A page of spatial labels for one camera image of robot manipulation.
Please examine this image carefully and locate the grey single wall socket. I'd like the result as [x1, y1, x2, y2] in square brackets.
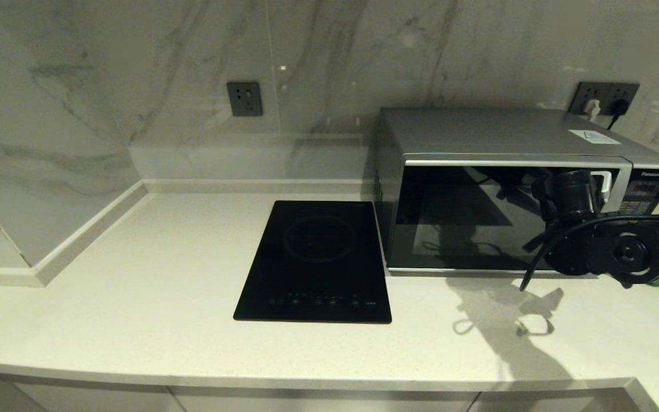
[227, 81, 263, 117]

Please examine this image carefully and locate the grey double wall socket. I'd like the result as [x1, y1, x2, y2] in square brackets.
[570, 81, 640, 115]

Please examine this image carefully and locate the white counter cabinet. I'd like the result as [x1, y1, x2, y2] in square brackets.
[0, 369, 659, 412]

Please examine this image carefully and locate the silver microwave oven body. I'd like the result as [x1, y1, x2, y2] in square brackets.
[374, 108, 659, 280]

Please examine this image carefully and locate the black induction cooktop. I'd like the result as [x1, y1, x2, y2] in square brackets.
[233, 200, 392, 324]

